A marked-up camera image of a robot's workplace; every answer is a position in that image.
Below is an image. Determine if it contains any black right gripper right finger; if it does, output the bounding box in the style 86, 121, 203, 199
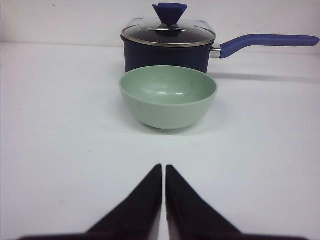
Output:
165, 165, 251, 240

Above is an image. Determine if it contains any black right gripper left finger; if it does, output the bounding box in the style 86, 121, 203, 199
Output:
72, 164, 162, 240

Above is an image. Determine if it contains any green bowl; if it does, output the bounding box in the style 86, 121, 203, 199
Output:
119, 65, 218, 130

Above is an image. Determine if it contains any dark blue saucepan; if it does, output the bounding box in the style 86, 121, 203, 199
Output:
121, 34, 320, 73

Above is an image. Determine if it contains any glass lid blue knob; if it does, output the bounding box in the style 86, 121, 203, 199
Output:
121, 2, 217, 48

